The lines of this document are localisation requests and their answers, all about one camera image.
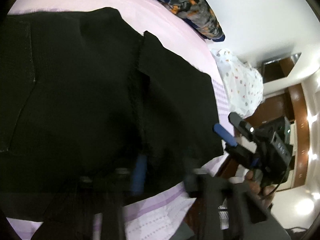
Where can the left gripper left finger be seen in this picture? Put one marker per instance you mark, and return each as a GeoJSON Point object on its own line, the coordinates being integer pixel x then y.
{"type": "Point", "coordinates": [128, 185]}

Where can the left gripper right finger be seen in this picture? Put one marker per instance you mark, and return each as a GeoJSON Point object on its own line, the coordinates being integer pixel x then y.
{"type": "Point", "coordinates": [248, 219]}

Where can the black pants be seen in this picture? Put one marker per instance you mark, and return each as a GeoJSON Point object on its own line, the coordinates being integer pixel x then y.
{"type": "Point", "coordinates": [83, 94]}

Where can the striped sleeve forearm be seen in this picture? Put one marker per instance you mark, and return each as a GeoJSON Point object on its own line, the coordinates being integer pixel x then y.
{"type": "Point", "coordinates": [223, 215]}

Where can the person right hand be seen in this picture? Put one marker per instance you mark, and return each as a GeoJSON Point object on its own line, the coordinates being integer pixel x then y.
{"type": "Point", "coordinates": [266, 194]}

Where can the white patterned cover bundle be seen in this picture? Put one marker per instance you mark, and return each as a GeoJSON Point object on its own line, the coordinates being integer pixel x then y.
{"type": "Point", "coordinates": [243, 84]}

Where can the navy cat print pillow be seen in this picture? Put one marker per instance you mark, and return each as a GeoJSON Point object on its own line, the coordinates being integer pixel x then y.
{"type": "Point", "coordinates": [199, 15]}

